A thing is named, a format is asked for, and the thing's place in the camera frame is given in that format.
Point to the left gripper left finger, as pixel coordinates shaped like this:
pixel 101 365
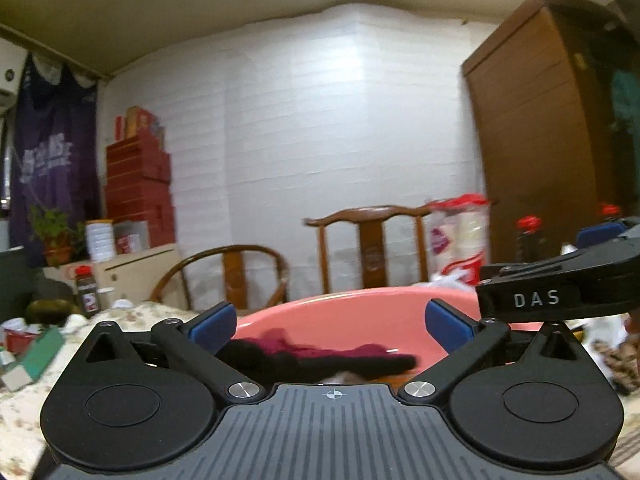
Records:
pixel 130 401

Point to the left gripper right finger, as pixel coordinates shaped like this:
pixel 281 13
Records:
pixel 529 401

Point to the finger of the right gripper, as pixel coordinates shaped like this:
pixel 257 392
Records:
pixel 595 235

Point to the dark bottle red flower cap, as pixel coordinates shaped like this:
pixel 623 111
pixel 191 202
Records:
pixel 529 239

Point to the green box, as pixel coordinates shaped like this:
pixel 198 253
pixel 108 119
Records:
pixel 32 363

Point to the floral quilted tablecloth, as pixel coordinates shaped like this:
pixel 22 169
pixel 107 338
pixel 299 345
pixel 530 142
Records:
pixel 21 437

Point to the red cap sauce bottle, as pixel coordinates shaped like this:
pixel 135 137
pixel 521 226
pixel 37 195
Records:
pixel 87 290

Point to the beige cabinet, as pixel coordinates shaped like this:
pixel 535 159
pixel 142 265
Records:
pixel 131 276

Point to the brown wooden wardrobe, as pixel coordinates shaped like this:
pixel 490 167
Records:
pixel 555 98

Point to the maroon black glove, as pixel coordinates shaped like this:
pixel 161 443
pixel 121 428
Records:
pixel 272 358

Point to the white cylindrical canister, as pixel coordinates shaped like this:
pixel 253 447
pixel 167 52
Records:
pixel 100 240

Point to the potted green plant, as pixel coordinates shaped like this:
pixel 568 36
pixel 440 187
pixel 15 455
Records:
pixel 61 240

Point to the round-back wooden chair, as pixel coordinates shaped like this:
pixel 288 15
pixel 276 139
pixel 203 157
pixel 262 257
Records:
pixel 235 282

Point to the pink plastic basin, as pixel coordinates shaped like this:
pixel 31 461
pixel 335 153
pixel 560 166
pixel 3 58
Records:
pixel 350 324

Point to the straight-back wooden chair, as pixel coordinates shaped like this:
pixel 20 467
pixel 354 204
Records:
pixel 369 222

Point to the stack of red boxes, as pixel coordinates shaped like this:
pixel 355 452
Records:
pixel 138 176

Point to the air conditioner unit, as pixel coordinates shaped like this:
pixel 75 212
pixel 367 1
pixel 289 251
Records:
pixel 12 62

